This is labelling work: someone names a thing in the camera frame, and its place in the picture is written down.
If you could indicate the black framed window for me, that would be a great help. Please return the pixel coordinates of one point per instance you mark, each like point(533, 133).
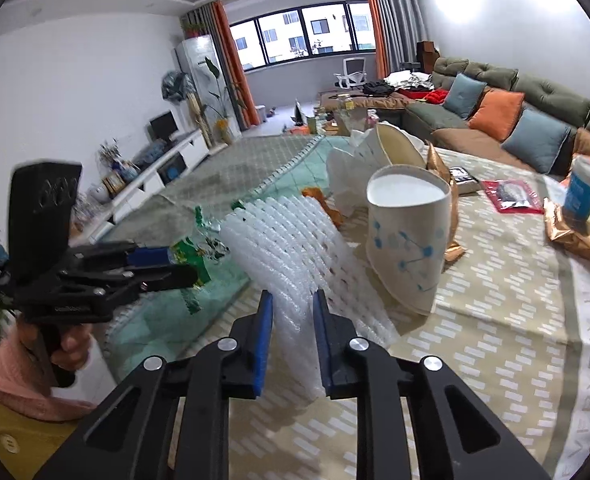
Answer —
point(300, 30)

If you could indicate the copper foil packet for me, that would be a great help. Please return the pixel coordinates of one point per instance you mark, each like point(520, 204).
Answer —
point(560, 232)

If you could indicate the red packet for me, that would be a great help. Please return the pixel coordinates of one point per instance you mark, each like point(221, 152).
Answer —
point(512, 195)

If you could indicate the person's yellow clothing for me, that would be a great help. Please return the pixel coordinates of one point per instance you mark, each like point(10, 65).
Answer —
point(15, 455)

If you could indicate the white ceramic jar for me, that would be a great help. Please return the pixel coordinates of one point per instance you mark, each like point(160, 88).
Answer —
point(97, 194)

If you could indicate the silver black packet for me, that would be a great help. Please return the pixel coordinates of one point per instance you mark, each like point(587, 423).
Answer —
point(462, 177)

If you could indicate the small potted plant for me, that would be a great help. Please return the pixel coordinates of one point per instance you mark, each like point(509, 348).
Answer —
point(192, 27)

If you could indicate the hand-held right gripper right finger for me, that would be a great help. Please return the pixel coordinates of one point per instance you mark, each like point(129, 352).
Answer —
point(322, 340)

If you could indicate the person's left hand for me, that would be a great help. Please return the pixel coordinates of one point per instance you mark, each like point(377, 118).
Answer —
point(80, 347)

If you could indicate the wooden box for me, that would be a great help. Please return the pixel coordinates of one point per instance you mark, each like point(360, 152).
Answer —
point(427, 55)

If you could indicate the blue vase with plant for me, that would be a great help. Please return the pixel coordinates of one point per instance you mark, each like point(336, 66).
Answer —
point(111, 160)

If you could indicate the black clothes pile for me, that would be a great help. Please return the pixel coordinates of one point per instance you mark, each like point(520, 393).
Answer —
point(377, 87)

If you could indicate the gold foil wrapper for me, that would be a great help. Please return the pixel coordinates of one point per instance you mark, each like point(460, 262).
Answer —
point(437, 162)

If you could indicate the blue grey bag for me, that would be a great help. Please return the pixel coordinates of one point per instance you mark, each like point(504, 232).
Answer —
point(150, 150)

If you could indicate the red cloth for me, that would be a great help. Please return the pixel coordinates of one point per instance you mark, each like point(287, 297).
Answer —
point(432, 96)

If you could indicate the tall leafy potted plant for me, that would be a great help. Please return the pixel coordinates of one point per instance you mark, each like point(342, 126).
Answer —
point(215, 105)

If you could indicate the white standing air conditioner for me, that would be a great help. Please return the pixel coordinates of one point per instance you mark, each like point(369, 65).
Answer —
point(197, 65)

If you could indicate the white TV cabinet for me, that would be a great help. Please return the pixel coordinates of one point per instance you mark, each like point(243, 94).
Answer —
point(185, 150)

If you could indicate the blue cushion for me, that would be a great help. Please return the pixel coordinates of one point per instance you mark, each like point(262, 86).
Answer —
point(462, 95)
point(537, 140)

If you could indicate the group of jars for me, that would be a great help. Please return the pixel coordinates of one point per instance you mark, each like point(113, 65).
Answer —
point(345, 105)

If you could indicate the white foam mesh sleeve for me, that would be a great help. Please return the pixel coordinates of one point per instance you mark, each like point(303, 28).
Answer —
point(285, 250)

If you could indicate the black television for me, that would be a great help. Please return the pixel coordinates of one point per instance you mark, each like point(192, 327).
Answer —
point(162, 125)

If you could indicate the photo frame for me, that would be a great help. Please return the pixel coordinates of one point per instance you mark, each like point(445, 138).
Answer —
point(114, 185)

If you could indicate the cream paper cup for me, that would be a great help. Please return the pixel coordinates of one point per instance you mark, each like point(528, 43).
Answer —
point(395, 145)

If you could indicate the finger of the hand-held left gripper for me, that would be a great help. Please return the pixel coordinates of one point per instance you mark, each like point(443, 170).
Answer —
point(175, 277)
point(150, 257)

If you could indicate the crumpled white tissue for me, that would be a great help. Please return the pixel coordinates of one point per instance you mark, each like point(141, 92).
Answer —
point(345, 175)

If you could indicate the green sofa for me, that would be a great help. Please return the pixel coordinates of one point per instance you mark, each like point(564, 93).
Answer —
point(540, 87)

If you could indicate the blue cup with white lid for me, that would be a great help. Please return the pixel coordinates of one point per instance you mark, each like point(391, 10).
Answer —
point(580, 190)

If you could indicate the orange grey curtain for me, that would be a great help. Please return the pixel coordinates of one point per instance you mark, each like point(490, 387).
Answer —
point(390, 15)
point(230, 55)

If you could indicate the white office chair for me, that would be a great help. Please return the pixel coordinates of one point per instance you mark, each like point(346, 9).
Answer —
point(352, 70)

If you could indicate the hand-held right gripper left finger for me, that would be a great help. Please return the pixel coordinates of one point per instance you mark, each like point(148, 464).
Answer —
point(262, 340)

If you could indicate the person's left forearm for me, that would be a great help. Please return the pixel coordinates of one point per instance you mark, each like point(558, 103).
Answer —
point(5, 385)

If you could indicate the covered standing fan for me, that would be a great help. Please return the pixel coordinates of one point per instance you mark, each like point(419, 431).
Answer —
point(175, 85)

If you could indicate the green printed plastic wrapper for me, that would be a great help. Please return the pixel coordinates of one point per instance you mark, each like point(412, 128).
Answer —
point(195, 255)

